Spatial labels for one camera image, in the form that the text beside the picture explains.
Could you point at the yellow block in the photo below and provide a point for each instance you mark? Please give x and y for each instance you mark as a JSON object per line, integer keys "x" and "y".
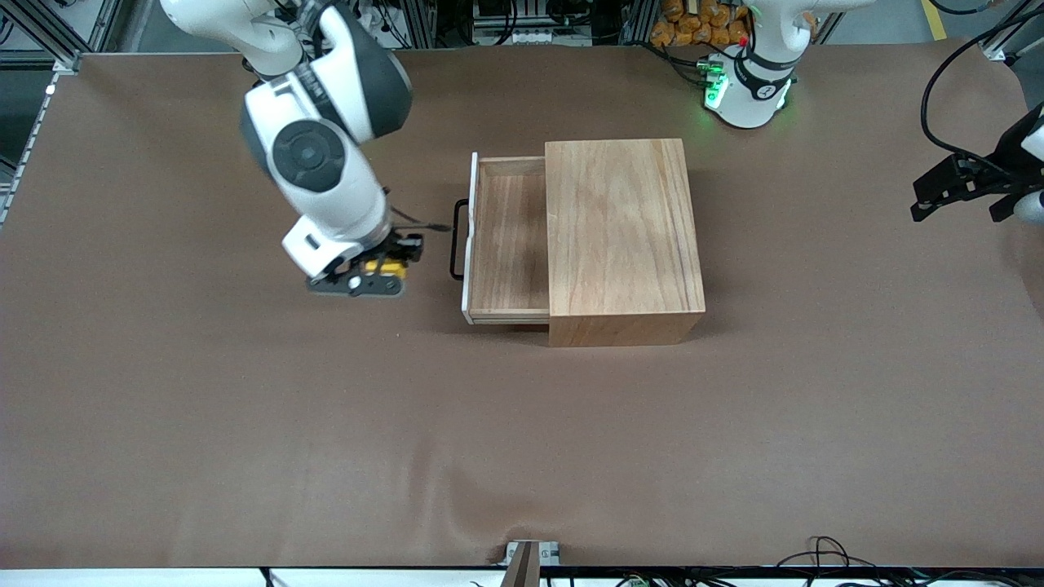
{"x": 385, "y": 267}

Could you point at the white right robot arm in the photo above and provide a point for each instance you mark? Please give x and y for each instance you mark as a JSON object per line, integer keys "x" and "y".
{"x": 326, "y": 196}

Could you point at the wooden drawer cabinet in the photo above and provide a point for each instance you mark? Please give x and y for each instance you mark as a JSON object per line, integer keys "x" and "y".
{"x": 624, "y": 236}

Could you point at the brown table cover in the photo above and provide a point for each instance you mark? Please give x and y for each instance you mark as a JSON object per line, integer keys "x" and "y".
{"x": 408, "y": 440}

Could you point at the white power strip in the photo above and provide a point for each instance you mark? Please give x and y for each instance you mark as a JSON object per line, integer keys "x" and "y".
{"x": 515, "y": 37}

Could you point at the orange mesh bag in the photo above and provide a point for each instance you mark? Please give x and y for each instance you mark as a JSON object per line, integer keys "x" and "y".
{"x": 697, "y": 24}

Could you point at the metal table clamp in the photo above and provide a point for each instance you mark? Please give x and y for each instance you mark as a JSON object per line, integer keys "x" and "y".
{"x": 526, "y": 558}

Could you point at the aluminium frame profile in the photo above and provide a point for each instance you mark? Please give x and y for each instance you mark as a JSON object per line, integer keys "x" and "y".
{"x": 41, "y": 37}
{"x": 1011, "y": 33}

